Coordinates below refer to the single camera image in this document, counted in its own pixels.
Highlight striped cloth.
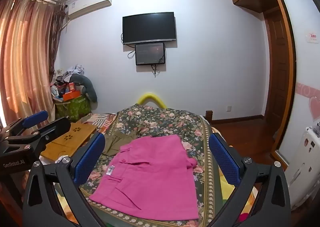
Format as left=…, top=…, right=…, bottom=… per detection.
left=86, top=113, right=117, bottom=133

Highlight white appliance with stickers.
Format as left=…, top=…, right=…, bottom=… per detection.
left=282, top=122, right=320, bottom=210

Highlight white air conditioner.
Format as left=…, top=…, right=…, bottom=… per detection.
left=65, top=0, right=112, bottom=20

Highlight brown patterned curtain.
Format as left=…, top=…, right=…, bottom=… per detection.
left=49, top=0, right=67, bottom=85

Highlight black wall television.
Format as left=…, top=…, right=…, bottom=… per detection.
left=122, top=12, right=177, bottom=45

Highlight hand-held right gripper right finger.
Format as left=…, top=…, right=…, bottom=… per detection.
left=209, top=132, right=292, bottom=227

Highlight green fabric storage box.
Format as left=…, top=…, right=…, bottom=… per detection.
left=54, top=95, right=92, bottom=122

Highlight floral green bed sheet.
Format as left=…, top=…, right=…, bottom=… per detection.
left=77, top=103, right=225, bottom=227

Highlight brown wooden door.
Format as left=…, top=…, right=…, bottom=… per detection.
left=262, top=10, right=290, bottom=119

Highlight pink pants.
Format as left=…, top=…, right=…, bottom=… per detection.
left=89, top=134, right=200, bottom=220

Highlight pile of clothes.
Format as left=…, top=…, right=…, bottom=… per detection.
left=51, top=63, right=85, bottom=98

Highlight frosted sliding wardrobe door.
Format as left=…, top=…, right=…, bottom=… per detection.
left=271, top=0, right=320, bottom=167

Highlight flat orange box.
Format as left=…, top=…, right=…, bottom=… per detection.
left=62, top=91, right=83, bottom=101

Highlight yellow foam tube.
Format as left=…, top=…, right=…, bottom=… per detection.
left=137, top=93, right=166, bottom=109

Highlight wooden lap table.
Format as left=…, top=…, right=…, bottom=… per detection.
left=40, top=122, right=98, bottom=161

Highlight sheer orange curtain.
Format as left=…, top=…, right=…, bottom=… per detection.
left=0, top=0, right=57, bottom=127

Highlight olive green pants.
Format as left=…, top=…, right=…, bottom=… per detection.
left=101, top=127, right=140, bottom=156

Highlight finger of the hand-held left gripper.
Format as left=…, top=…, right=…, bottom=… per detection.
left=0, top=110, right=48, bottom=140
left=5, top=117, right=72, bottom=151

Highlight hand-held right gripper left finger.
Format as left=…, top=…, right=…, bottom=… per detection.
left=22, top=132, right=105, bottom=227

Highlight black television cable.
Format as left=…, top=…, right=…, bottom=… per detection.
left=127, top=44, right=137, bottom=59

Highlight white patterned cloth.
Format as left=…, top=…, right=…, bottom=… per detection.
left=37, top=155, right=66, bottom=165

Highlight small black wall monitor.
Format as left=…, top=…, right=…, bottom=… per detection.
left=135, top=42, right=166, bottom=66

